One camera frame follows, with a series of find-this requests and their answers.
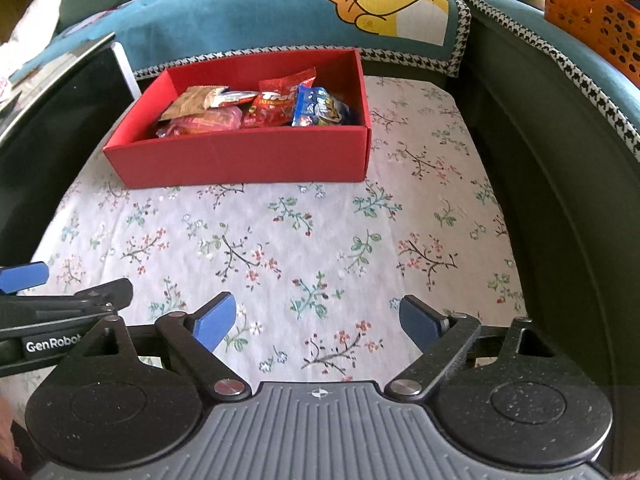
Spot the teal houndstooth trim sofa cover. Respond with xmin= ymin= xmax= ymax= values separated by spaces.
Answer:
xmin=425 ymin=0 xmax=640 ymax=156

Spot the floral tablecloth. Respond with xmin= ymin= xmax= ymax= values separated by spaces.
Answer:
xmin=5 ymin=74 xmax=526 ymax=401

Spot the white cloth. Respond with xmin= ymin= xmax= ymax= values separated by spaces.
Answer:
xmin=10 ymin=0 xmax=66 ymax=47

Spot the teal lion print sofa cover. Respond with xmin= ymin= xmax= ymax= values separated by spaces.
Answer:
xmin=10 ymin=0 xmax=473 ymax=81

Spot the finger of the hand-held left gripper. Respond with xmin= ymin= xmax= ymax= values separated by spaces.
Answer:
xmin=0 ymin=261 xmax=51 ymax=296
xmin=0 ymin=280 xmax=135 ymax=329

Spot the pink clear cracker packet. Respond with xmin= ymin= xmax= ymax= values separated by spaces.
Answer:
xmin=156 ymin=109 xmax=242 ymax=138

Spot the orange plastic basket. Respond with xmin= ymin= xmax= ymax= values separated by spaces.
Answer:
xmin=541 ymin=0 xmax=640 ymax=88

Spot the red cardboard box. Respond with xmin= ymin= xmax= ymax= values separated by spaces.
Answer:
xmin=102 ymin=48 xmax=373 ymax=190

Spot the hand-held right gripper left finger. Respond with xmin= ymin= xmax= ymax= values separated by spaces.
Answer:
xmin=39 ymin=291 xmax=253 ymax=402

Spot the black glossy coffee table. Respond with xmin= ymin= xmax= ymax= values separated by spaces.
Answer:
xmin=0 ymin=32 xmax=143 ymax=271

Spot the yellow steamed cake packet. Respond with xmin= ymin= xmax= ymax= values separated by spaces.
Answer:
xmin=159 ymin=86 xmax=230 ymax=122

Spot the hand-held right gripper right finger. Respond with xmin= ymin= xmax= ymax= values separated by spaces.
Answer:
xmin=385 ymin=294 xmax=594 ymax=402

